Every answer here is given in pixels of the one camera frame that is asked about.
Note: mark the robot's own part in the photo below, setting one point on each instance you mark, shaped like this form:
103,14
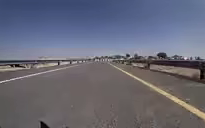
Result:
44,125

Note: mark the dark tree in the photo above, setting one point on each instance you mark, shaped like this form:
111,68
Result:
162,55

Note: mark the distant row of buildings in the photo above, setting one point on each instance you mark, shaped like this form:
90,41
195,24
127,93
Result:
136,57

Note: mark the painted road edge line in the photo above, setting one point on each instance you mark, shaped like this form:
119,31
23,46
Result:
163,93

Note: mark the white painted line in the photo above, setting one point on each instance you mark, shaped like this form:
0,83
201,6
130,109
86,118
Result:
30,75

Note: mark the grey asphalt road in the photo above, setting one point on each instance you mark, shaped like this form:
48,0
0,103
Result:
96,96

